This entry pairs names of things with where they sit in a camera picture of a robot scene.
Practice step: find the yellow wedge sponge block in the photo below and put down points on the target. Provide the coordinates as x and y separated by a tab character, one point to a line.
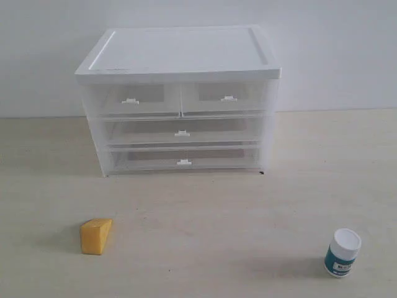
93	235

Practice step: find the clear wide drawer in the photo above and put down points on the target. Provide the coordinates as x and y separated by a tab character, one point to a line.
179	158
135	132

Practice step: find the clear bottom wide drawer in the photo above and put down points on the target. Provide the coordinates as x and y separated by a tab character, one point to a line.
179	158

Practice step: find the clear middle wide drawer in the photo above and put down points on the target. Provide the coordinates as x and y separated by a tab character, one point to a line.
135	132

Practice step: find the white plastic drawer cabinet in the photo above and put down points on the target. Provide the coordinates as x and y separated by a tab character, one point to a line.
177	55

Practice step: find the teal bottle with white cap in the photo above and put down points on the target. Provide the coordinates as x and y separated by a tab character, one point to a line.
342	252

